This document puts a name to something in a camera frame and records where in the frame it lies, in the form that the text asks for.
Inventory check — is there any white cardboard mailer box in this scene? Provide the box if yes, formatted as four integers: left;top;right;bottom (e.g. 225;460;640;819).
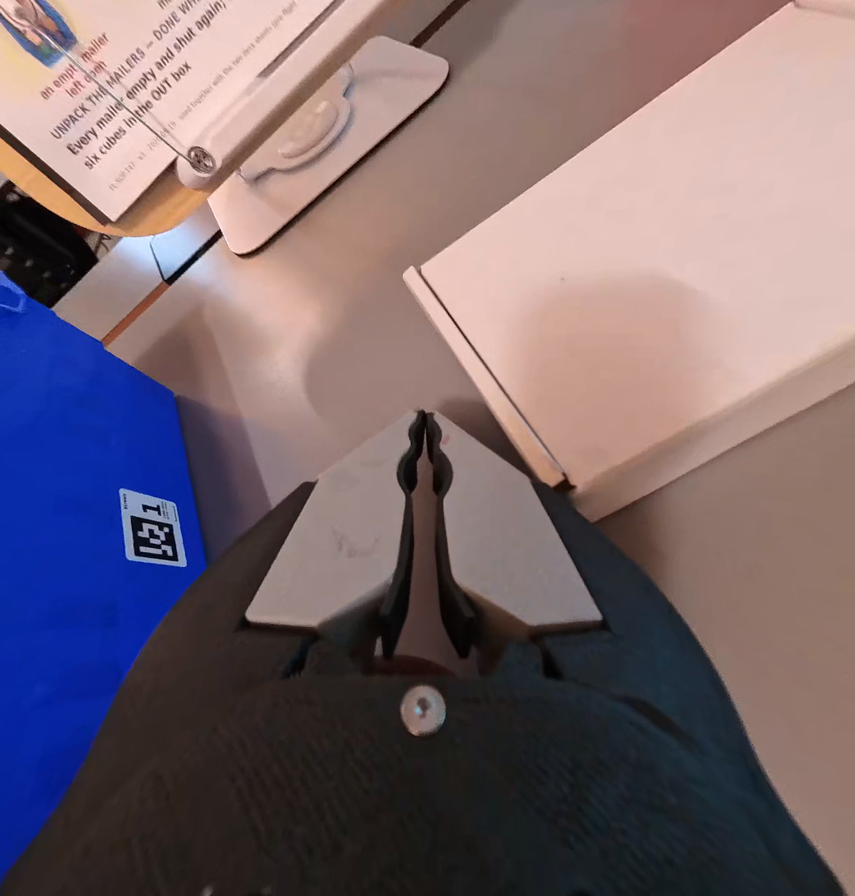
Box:
403;0;855;522

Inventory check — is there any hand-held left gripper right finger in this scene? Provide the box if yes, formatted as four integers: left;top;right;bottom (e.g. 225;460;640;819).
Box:
425;412;605;665

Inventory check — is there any blue plastic bin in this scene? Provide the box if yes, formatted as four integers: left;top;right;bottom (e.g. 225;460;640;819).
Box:
0;272;208;896

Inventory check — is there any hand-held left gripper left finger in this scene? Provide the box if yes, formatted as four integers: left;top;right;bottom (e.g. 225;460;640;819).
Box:
244;410;428;659

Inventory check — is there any metal wire sheet clip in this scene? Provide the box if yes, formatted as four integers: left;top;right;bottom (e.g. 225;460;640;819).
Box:
21;14;220;176

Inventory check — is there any printed instruction sheet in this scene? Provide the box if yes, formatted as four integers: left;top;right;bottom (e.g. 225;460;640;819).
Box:
0;0;344;221

